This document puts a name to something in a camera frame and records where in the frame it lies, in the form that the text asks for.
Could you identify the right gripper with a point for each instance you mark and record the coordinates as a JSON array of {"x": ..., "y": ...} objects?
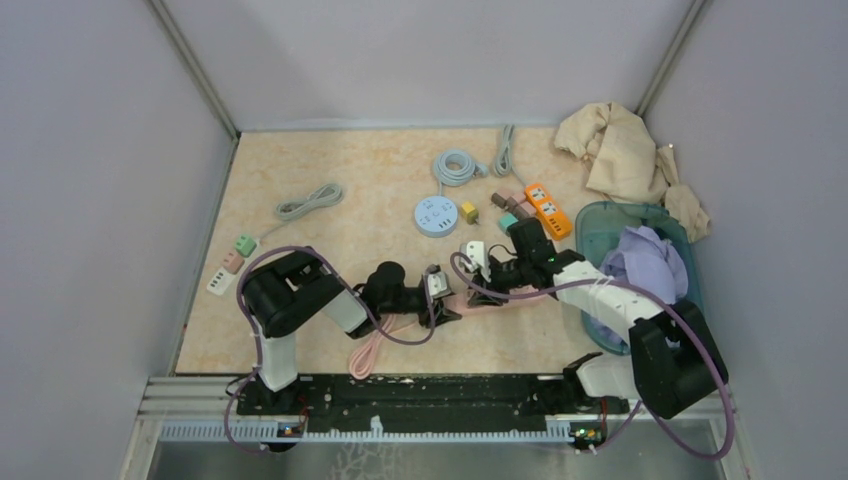
[{"x": 492, "y": 284}]

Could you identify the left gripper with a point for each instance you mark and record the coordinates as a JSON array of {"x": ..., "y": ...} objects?
[{"x": 439, "y": 316}]

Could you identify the pink power strip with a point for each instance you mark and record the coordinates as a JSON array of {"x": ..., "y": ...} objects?
[{"x": 462, "y": 305}]

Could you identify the teal plug adapter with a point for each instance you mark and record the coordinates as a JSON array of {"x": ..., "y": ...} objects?
[{"x": 506, "y": 222}]

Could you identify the yellow plug adapter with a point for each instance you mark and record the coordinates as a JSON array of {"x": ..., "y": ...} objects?
[{"x": 469, "y": 213}]

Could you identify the round blue socket hub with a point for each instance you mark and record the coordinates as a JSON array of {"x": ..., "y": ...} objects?
[{"x": 436, "y": 216}]

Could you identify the orange power strip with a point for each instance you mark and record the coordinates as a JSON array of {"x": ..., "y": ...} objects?
[{"x": 548, "y": 211}]

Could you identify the white usb charger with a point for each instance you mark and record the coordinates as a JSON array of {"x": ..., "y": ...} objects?
[{"x": 220, "y": 282}]

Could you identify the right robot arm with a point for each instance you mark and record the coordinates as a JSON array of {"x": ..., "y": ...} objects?
[{"x": 673, "y": 361}]

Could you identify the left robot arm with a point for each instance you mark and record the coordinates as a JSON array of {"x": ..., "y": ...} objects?
[{"x": 288, "y": 286}]

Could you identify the teal plastic basket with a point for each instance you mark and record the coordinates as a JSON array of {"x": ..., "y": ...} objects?
[{"x": 600, "y": 225}]

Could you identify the lavender cloth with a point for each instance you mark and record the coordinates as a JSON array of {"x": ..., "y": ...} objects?
[{"x": 639, "y": 256}]

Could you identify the beige cloth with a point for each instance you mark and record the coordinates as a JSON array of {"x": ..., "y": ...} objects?
[{"x": 626, "y": 165}]

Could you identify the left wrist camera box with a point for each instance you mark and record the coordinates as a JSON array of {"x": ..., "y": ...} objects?
[{"x": 437, "y": 283}]

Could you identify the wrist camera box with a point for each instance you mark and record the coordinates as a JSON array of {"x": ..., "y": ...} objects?
[
  {"x": 475, "y": 259},
  {"x": 437, "y": 283}
]

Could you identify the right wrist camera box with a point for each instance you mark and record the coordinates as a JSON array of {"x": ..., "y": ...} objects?
[{"x": 475, "y": 259}]

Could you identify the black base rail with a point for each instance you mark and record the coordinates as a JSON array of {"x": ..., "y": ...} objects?
[{"x": 426, "y": 404}]

